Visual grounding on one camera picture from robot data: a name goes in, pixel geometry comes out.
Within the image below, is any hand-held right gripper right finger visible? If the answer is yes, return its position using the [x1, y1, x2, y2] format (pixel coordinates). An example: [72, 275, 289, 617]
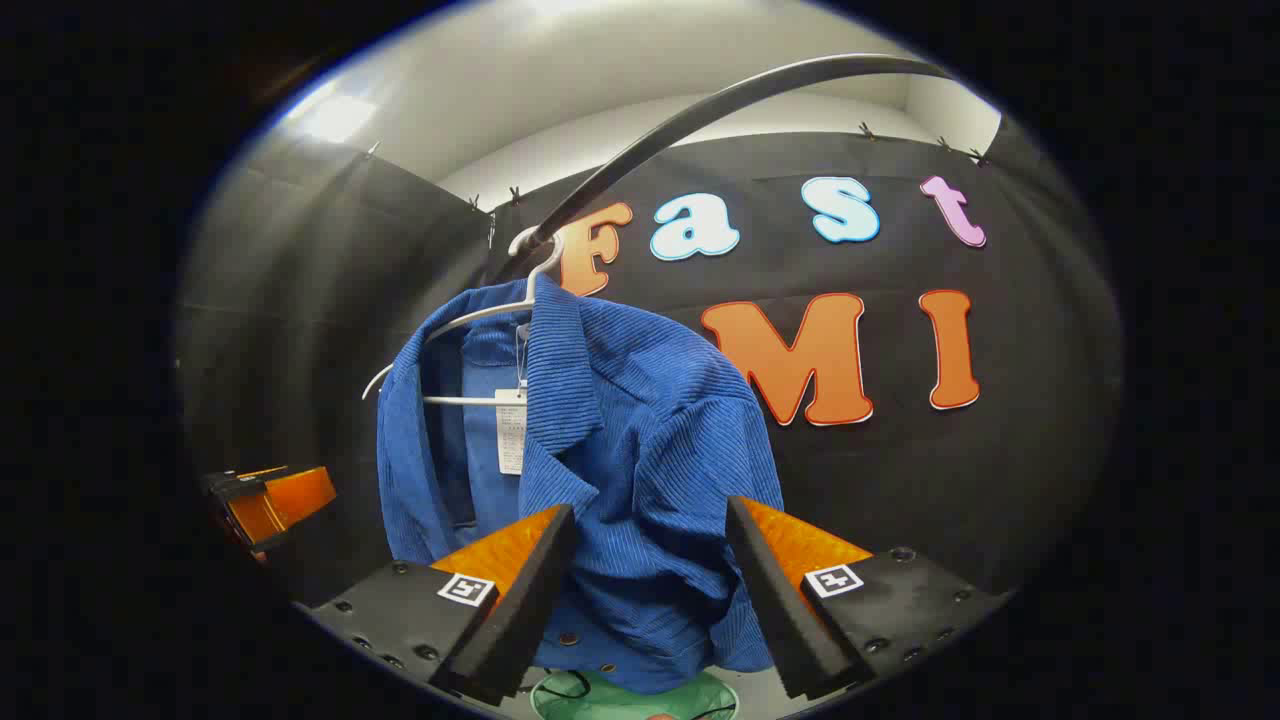
[725, 495, 1011, 701]

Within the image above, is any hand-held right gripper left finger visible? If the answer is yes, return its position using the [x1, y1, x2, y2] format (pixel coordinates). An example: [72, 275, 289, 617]
[295, 503, 578, 708]

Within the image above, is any green laundry hamper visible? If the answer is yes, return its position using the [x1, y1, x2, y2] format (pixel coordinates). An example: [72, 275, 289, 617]
[528, 668, 741, 720]

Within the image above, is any blue corduroy jacket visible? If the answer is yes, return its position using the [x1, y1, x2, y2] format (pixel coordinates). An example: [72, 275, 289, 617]
[375, 275, 786, 696]

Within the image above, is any white clothes hanger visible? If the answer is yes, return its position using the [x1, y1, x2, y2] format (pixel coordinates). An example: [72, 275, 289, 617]
[361, 225, 566, 409]

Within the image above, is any white paper garment tag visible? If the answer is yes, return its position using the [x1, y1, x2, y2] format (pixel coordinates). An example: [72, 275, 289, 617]
[495, 388, 528, 476]

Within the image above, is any black backdrop cloth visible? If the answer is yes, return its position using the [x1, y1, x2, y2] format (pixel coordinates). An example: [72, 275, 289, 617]
[175, 120, 1126, 621]

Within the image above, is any ceiling light panel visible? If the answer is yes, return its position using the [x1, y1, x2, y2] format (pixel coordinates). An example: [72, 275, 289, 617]
[290, 95, 381, 146]

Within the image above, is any black clothes rack rail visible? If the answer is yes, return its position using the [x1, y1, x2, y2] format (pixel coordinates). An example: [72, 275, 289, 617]
[490, 53, 951, 286]

